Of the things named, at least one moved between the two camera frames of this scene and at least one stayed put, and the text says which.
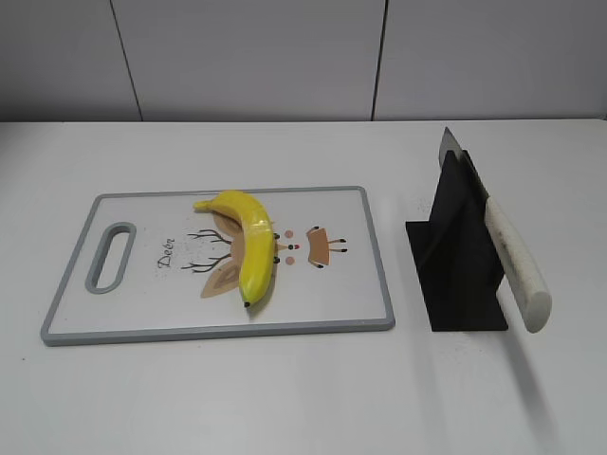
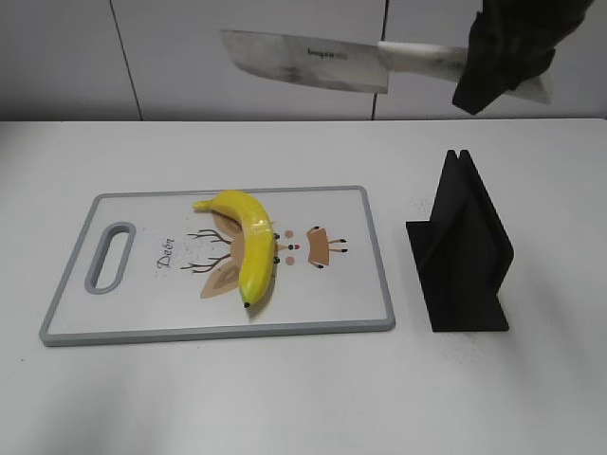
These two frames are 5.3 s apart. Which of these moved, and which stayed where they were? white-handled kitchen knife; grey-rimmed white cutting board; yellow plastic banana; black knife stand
Moved: white-handled kitchen knife
Stayed: yellow plastic banana; grey-rimmed white cutting board; black knife stand
